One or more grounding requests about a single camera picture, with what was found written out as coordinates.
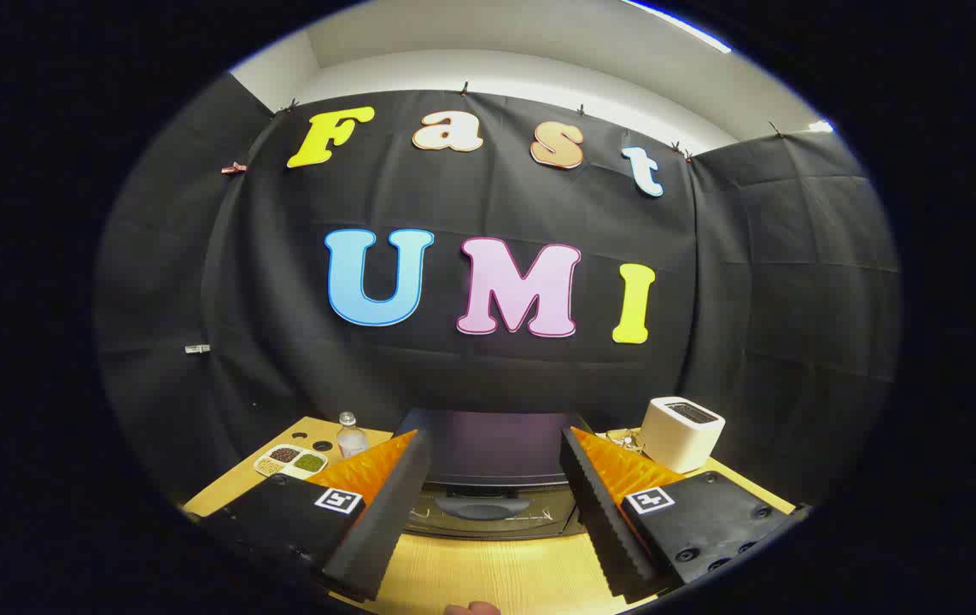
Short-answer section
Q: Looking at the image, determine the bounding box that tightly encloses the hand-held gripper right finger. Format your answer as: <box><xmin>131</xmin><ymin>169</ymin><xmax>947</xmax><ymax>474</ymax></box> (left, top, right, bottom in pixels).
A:
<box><xmin>559</xmin><ymin>425</ymin><xmax>811</xmax><ymax>599</ymax></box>

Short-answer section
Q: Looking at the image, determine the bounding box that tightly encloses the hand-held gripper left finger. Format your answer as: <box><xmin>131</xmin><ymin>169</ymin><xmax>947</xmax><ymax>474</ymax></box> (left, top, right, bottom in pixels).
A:
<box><xmin>197</xmin><ymin>429</ymin><xmax>435</xmax><ymax>603</ymax></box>

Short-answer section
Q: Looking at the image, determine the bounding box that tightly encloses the black toaster oven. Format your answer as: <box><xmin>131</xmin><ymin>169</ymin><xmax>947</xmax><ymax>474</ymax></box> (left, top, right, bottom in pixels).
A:
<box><xmin>394</xmin><ymin>408</ymin><xmax>595</xmax><ymax>541</ymax></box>

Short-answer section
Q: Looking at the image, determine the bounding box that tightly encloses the white pop-up toaster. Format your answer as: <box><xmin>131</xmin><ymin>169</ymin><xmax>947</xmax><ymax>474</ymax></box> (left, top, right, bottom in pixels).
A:
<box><xmin>640</xmin><ymin>396</ymin><xmax>726</xmax><ymax>474</ymax></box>

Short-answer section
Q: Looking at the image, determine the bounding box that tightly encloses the clear plastic bottle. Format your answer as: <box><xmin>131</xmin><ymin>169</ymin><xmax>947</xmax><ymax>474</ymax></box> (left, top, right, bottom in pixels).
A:
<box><xmin>336</xmin><ymin>412</ymin><xmax>369</xmax><ymax>460</ymax></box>

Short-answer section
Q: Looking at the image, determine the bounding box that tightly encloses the white divided dish of beans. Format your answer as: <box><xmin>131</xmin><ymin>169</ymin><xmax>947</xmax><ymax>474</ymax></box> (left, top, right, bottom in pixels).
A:
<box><xmin>254</xmin><ymin>444</ymin><xmax>329</xmax><ymax>481</ymax></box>

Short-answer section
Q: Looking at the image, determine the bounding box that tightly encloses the black backdrop cloth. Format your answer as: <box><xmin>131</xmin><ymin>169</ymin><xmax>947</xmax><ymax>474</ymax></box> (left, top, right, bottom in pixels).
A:
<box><xmin>95</xmin><ymin>73</ymin><xmax>903</xmax><ymax>513</ymax></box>

